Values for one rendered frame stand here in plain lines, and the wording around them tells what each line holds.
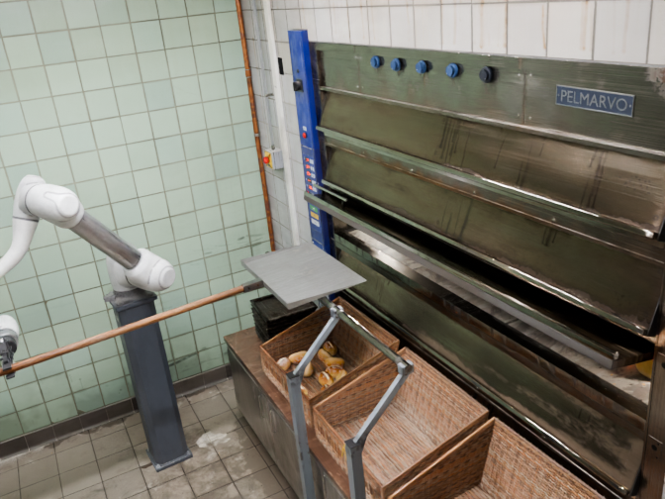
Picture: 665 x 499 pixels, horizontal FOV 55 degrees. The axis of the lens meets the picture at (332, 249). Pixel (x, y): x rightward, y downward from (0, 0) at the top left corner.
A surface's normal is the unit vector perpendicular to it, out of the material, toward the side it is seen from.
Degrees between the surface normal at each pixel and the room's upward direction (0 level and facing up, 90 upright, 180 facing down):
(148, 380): 90
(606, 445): 70
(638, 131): 90
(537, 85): 90
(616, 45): 90
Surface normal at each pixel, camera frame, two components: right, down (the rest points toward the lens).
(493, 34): -0.88, 0.25
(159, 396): 0.53, 0.28
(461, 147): -0.86, -0.07
